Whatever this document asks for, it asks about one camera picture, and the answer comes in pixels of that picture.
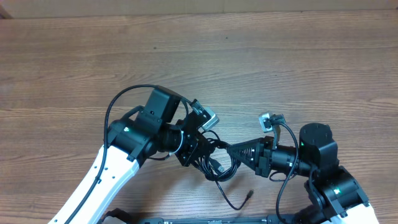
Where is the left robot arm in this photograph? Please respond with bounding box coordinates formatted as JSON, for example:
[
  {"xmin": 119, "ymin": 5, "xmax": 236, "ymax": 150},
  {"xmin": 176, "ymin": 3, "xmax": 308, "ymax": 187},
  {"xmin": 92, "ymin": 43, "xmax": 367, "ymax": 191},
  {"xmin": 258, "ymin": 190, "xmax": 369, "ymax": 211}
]
[{"xmin": 51, "ymin": 85, "xmax": 219, "ymax": 223}]

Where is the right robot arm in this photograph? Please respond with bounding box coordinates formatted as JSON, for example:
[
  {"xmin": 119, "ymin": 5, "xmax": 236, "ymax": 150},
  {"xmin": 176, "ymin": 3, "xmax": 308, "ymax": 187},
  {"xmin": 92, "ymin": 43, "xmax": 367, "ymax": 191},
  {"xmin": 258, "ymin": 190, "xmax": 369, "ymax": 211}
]
[{"xmin": 226, "ymin": 123, "xmax": 378, "ymax": 223}]

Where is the black usb cable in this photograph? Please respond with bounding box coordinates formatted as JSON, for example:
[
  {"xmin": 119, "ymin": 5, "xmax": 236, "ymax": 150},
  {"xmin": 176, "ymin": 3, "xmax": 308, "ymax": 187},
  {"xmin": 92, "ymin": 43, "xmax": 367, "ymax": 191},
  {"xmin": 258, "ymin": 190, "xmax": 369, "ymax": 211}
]
[{"xmin": 192, "ymin": 129, "xmax": 254, "ymax": 211}]

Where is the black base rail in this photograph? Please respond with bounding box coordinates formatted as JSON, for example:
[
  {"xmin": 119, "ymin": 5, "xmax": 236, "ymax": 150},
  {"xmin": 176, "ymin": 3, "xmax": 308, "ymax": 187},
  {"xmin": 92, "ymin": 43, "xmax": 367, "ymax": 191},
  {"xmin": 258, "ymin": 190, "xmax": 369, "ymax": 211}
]
[{"xmin": 99, "ymin": 208, "xmax": 312, "ymax": 224}]

